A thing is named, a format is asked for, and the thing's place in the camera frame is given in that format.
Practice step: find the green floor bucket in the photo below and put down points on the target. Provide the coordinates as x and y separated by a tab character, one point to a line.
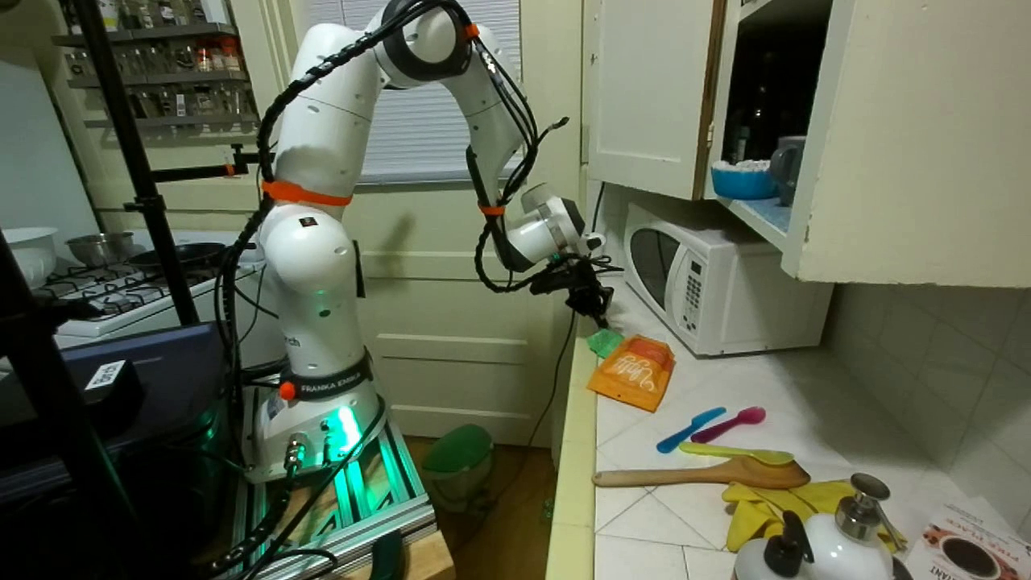
462	455

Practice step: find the paper with coffee print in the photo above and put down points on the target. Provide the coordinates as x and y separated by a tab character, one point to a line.
968	552

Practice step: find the white window blind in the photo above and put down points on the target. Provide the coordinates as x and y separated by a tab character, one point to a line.
429	140

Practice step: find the wide cream cabinet door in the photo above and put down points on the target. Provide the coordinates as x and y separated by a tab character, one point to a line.
923	140

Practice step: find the white microwave oven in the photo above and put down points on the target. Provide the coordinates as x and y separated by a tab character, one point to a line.
744	300

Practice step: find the blue plastic spoon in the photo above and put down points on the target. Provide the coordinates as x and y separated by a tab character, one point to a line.
689	429

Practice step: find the white pot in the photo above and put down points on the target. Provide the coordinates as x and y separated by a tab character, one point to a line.
26	260

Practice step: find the pink plastic spoon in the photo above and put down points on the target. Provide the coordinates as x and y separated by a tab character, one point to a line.
745	416

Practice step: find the black tripod pole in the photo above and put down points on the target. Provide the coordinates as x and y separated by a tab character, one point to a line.
132	163

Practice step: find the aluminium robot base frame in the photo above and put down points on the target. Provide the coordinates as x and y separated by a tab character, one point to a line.
366	517

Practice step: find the black slanted stand leg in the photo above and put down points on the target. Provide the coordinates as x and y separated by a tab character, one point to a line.
43	407

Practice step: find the orange Ugly snack pouch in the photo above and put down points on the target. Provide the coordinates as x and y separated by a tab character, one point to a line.
633	378

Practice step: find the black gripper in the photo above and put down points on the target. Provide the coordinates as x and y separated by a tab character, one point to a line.
580	280

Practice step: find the clear glass cup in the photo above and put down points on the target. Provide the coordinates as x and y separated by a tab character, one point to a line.
788	166

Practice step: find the wooden spoon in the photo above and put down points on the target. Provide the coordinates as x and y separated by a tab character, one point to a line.
752	470

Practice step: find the black box white label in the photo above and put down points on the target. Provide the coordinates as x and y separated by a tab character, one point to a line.
111	391

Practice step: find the green object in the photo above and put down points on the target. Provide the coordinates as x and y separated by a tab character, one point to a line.
608	342

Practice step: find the gas stove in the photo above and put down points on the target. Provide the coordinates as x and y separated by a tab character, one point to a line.
116	295

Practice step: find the spice rack shelf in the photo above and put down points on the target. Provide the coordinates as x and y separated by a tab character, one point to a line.
164	75

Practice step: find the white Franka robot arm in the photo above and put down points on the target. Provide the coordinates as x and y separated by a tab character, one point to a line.
312	268

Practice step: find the yellow rubber gloves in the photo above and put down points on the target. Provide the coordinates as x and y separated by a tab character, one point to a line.
762	510

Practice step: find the yellow-green plastic spatula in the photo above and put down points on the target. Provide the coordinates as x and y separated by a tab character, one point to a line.
744	452

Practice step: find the blue bowl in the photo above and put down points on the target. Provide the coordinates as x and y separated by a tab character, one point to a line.
744	181

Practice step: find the blue laptop case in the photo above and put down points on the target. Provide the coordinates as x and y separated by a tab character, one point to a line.
172	375

